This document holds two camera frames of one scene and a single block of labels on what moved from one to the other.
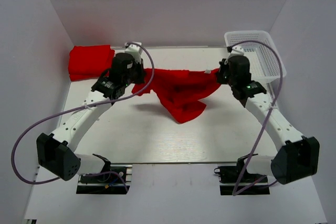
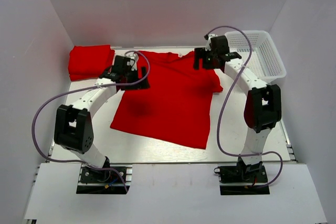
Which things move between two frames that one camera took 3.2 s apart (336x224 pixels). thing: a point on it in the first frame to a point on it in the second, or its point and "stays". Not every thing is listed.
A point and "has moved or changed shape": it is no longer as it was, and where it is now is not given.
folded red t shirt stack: x=90 y=62 stays
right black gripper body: x=224 y=76 to x=213 y=55
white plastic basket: x=266 y=67 stays
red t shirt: x=179 y=92 has moved or changed shape
